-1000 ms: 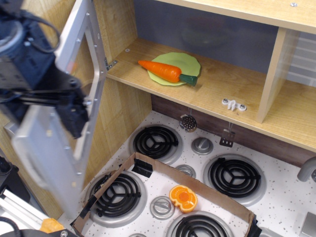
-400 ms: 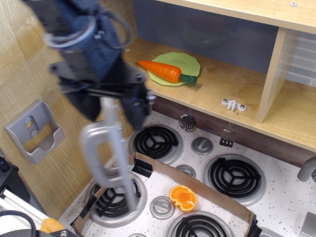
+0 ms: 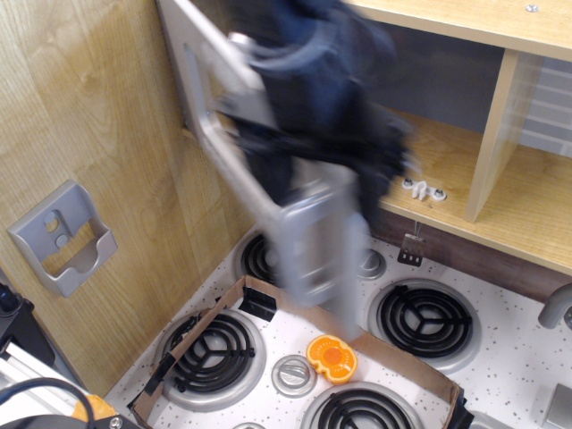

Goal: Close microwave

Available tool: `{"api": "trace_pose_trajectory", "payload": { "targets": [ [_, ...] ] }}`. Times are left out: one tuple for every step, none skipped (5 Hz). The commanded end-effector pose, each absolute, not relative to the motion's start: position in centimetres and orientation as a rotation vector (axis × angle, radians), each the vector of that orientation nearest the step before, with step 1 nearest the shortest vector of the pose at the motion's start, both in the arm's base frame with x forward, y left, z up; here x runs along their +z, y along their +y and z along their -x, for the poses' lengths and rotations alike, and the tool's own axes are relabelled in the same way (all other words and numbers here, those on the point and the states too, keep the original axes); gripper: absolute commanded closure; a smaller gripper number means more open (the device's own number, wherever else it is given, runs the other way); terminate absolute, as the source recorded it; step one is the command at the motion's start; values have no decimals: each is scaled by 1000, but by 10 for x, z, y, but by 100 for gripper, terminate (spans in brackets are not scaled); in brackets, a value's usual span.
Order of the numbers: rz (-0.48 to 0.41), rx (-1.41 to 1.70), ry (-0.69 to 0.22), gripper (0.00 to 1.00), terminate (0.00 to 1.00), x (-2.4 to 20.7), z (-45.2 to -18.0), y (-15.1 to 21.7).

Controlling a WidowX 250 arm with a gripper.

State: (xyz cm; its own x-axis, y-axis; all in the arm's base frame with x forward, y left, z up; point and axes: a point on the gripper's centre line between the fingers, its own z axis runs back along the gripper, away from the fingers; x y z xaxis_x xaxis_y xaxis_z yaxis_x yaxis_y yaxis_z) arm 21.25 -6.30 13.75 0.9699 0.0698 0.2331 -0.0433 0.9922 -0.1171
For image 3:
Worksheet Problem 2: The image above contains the silver microwave door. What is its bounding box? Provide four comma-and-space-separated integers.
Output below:
158, 1, 367, 341

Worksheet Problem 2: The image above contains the back left black burner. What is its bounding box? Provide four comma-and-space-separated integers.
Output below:
240, 234, 276, 284

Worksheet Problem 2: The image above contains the black burner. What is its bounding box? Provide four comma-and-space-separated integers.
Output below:
372, 283, 474, 358
240, 234, 276, 284
317, 389, 413, 429
169, 310, 265, 397

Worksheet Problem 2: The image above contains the grey back stove knob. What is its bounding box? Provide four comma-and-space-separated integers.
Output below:
357, 249, 387, 281

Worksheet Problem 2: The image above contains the grey stove knob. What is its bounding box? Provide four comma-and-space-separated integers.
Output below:
357, 249, 387, 281
271, 355, 317, 398

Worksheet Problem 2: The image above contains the small hanging metal spatula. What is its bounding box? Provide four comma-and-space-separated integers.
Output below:
398, 221, 425, 267

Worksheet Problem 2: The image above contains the white door latch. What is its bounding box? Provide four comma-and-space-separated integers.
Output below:
401, 178, 447, 202

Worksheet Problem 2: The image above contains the orange toy fruit slice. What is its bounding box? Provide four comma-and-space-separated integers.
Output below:
306, 334, 358, 385

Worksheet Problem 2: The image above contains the grey front stove knob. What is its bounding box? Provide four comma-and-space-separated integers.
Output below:
271, 355, 317, 398

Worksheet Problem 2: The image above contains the front left black burner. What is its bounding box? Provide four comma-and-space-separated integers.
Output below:
169, 310, 265, 397

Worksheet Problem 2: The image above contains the back right black burner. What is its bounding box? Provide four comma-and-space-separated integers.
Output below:
372, 283, 474, 358

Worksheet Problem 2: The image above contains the wooden shelf unit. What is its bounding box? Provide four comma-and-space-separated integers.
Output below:
354, 1, 571, 273

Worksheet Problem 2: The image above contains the front right black burner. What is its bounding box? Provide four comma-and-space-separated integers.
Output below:
317, 389, 413, 429

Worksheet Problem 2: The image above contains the orange object at corner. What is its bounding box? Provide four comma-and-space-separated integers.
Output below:
71, 394, 117, 423

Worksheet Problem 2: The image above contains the grey faucet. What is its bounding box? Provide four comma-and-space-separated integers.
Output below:
538, 283, 572, 329

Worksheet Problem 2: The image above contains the brown cardboard frame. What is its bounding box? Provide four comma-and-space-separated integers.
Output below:
144, 278, 475, 428

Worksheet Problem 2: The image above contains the grey wall holder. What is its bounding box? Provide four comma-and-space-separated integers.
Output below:
7, 180, 118, 298

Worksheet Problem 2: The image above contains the black cable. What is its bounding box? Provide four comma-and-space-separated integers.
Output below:
0, 377, 97, 429

